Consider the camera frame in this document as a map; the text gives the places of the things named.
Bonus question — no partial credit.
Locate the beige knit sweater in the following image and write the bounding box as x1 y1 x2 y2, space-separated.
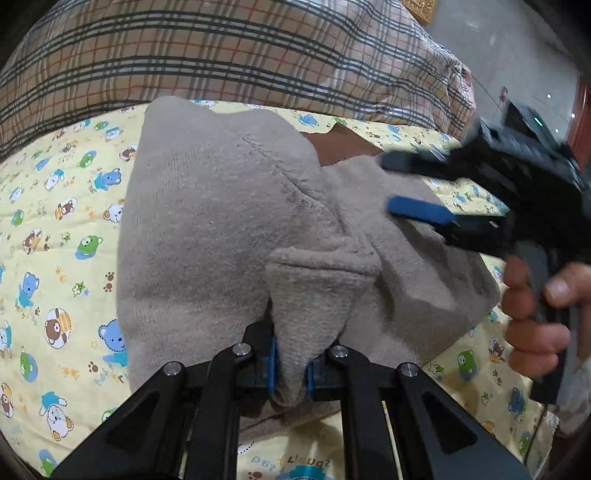
116 97 500 438

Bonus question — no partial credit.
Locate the right hand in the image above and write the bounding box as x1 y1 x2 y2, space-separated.
501 253 591 384

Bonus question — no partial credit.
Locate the plaid beige blanket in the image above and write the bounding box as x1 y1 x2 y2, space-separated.
1 1 476 156

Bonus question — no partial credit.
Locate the landscape wall painting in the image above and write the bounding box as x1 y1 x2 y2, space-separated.
402 0 438 26

